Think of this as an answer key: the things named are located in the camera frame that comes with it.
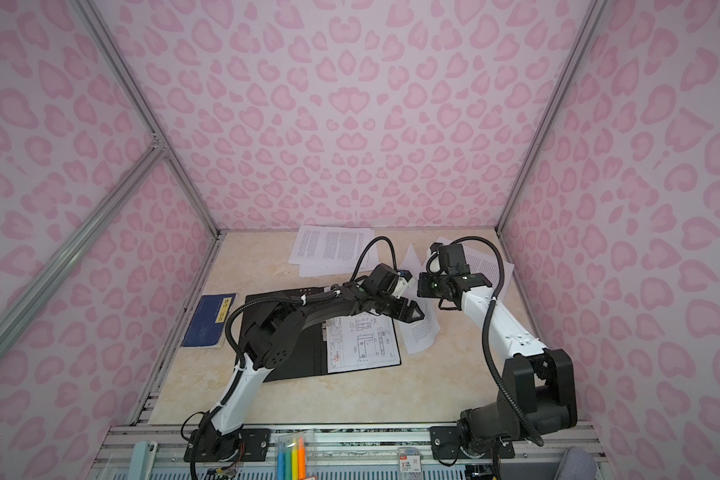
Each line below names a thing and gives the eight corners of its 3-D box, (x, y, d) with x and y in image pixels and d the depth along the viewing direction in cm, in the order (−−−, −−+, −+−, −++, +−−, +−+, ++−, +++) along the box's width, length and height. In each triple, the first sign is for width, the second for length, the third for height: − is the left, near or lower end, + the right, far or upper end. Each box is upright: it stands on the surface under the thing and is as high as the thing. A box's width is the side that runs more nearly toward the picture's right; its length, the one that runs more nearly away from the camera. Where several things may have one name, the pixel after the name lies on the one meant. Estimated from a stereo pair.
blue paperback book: (185, 347, 92) (181, 344, 90) (206, 297, 104) (203, 293, 102) (219, 347, 92) (216, 344, 90) (236, 297, 104) (233, 293, 102)
